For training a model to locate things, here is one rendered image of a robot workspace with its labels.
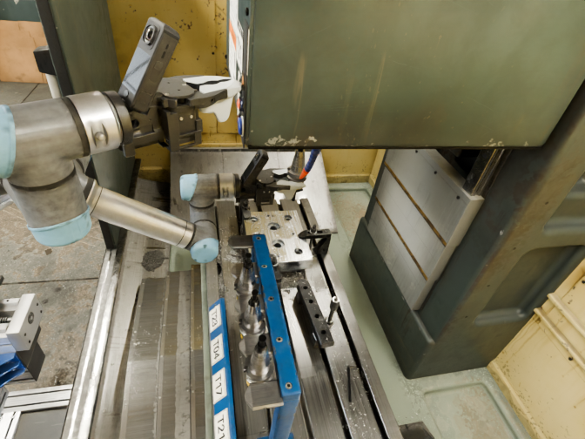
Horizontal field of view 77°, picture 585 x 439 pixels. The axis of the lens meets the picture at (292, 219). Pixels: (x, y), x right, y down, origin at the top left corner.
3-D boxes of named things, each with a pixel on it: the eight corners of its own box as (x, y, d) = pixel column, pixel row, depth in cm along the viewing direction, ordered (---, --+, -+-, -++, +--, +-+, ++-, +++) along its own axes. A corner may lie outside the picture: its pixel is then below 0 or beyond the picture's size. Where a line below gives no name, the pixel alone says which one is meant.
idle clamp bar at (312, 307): (317, 356, 115) (320, 344, 111) (293, 291, 133) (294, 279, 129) (332, 352, 116) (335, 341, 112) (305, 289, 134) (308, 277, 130)
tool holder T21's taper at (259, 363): (272, 371, 75) (276, 354, 71) (252, 379, 73) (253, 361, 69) (265, 353, 78) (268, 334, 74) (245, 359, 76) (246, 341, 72)
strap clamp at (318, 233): (296, 255, 147) (300, 227, 138) (294, 250, 150) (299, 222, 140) (326, 253, 150) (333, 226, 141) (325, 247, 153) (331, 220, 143)
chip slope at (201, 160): (169, 268, 171) (163, 226, 154) (173, 185, 220) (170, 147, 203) (347, 255, 192) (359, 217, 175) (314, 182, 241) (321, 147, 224)
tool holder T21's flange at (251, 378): (277, 380, 76) (278, 374, 75) (249, 390, 74) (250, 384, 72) (266, 354, 81) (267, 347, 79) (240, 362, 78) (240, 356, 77)
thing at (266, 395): (246, 412, 70) (246, 410, 69) (243, 385, 74) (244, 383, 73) (282, 406, 72) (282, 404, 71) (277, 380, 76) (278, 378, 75)
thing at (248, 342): (240, 359, 78) (240, 357, 78) (238, 337, 82) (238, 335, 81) (272, 354, 80) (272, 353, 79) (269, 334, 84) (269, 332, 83)
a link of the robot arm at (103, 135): (58, 86, 46) (82, 111, 42) (96, 81, 49) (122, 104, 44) (74, 140, 51) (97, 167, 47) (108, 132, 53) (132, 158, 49)
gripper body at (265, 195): (271, 190, 117) (232, 192, 115) (272, 167, 112) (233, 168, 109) (275, 205, 112) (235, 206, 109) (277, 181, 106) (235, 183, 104)
